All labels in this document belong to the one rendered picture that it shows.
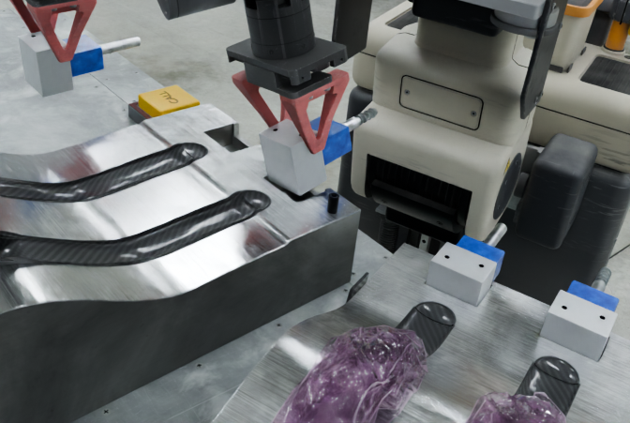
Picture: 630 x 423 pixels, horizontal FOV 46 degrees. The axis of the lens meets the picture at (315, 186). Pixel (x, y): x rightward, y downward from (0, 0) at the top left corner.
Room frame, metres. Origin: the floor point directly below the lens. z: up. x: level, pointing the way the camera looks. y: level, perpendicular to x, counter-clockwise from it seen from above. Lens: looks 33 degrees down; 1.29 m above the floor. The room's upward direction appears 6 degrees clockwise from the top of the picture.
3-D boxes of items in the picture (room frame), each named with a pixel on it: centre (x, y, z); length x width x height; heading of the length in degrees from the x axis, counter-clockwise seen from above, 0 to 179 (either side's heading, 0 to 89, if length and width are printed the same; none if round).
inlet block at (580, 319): (0.52, -0.26, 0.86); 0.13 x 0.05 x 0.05; 151
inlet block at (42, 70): (0.78, 0.27, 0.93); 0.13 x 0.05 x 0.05; 133
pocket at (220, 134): (0.70, 0.09, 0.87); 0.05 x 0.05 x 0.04; 44
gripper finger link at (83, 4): (0.74, 0.29, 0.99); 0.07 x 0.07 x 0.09; 43
